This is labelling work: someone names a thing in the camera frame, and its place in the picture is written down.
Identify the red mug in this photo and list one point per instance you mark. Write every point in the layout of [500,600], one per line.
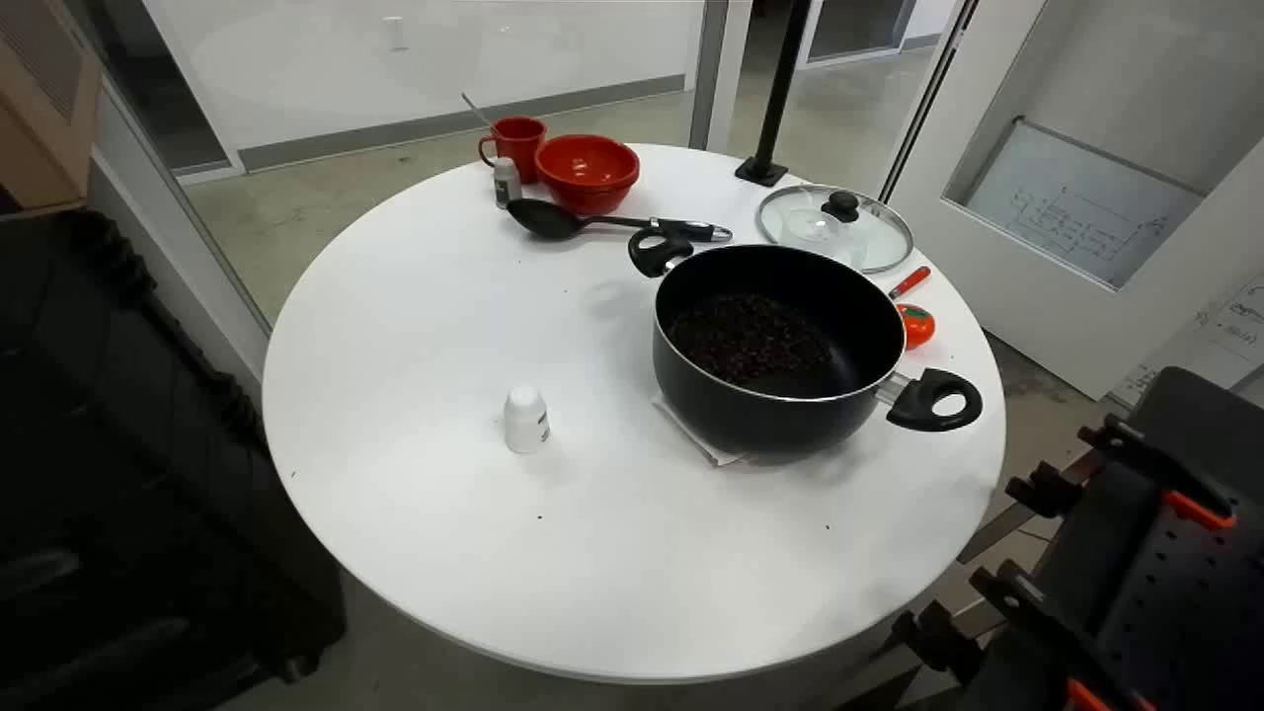
[520,144]

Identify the white trivet mat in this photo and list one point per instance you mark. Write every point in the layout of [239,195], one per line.
[698,438]

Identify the black ladle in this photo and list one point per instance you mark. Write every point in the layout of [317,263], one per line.
[554,220]

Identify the red bowl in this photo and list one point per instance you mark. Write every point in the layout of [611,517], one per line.
[587,169]

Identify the glass pot lid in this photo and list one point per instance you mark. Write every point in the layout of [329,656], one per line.
[835,228]

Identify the black workbench with clamps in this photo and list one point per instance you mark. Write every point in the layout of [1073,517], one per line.
[1132,556]

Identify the wooden shelf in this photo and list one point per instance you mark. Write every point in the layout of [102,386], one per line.
[42,120]

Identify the small white bottle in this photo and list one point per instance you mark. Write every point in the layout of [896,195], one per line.
[522,420]

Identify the red tomato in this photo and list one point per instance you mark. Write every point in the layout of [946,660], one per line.
[919,327]

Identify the black cabinet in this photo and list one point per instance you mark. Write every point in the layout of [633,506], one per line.
[121,500]

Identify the black pole with base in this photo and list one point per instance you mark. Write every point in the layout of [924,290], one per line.
[775,94]

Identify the black cooking pot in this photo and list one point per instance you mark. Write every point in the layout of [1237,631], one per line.
[775,348]

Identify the small grey shaker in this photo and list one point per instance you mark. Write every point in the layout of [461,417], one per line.
[507,178]

